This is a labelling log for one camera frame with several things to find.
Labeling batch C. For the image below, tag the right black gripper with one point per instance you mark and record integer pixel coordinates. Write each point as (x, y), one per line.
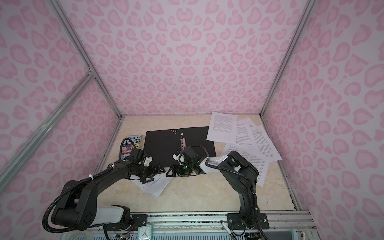
(174, 168)

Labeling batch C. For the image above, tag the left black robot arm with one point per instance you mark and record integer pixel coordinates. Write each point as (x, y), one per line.
(76, 207)

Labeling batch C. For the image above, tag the colourful paperback book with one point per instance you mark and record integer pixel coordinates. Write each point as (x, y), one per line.
(128, 144)

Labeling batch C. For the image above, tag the small white desk clock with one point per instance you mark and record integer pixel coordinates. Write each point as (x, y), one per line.
(145, 232)

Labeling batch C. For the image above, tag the black file folder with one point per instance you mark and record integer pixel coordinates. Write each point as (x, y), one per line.
(161, 145)

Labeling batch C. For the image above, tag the aluminium diagonal frame bar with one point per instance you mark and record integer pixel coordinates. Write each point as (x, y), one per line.
(20, 159)

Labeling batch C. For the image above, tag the white printed sheet back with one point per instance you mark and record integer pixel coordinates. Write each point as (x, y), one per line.
(223, 128)

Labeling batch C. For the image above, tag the white printed sheet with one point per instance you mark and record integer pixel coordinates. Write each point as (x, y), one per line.
(223, 128)
(255, 159)
(245, 137)
(155, 187)

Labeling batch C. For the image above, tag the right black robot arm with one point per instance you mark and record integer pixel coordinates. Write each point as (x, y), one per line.
(237, 170)

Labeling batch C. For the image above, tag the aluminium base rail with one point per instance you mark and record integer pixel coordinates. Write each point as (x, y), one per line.
(276, 225)

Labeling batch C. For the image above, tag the white sheet green header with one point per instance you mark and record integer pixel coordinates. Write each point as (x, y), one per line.
(264, 144)

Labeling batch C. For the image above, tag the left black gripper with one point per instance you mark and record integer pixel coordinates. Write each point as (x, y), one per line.
(145, 180)

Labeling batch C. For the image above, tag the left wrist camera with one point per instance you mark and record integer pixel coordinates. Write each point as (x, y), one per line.
(139, 156)

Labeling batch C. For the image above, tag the black pen on rail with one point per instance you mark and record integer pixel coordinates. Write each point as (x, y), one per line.
(225, 226)

